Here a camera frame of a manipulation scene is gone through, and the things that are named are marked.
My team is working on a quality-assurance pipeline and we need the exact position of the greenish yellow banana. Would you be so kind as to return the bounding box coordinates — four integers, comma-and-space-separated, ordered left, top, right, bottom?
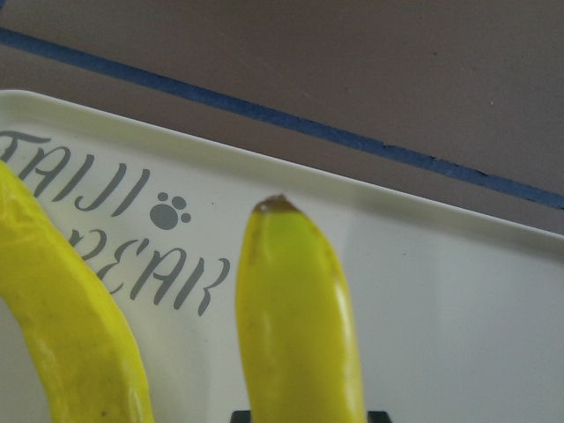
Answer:
1, 165, 154, 422

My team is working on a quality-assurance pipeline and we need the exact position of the cream bear tray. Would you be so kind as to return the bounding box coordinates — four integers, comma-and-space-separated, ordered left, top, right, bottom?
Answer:
1, 91, 563, 422

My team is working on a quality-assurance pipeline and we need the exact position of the large yellow banana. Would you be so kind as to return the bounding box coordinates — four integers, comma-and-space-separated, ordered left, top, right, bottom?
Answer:
235, 195, 367, 422

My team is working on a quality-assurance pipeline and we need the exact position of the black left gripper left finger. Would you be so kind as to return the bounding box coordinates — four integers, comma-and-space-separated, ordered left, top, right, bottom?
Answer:
230, 410, 252, 423

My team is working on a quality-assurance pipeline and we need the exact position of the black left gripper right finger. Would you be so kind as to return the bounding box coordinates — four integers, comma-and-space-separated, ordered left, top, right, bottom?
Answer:
367, 411, 391, 423

